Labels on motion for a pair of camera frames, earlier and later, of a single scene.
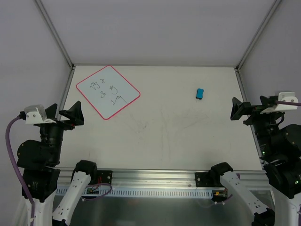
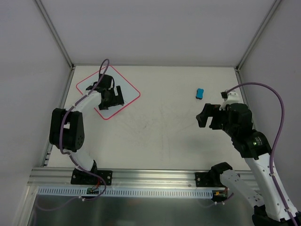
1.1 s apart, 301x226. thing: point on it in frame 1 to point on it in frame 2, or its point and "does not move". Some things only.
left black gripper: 59,124 to 112,99
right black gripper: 255,109 to 214,116
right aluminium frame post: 257,35 does not move
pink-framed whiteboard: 108,91 does not move
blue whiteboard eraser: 199,93 does not move
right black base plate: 203,179 does not move
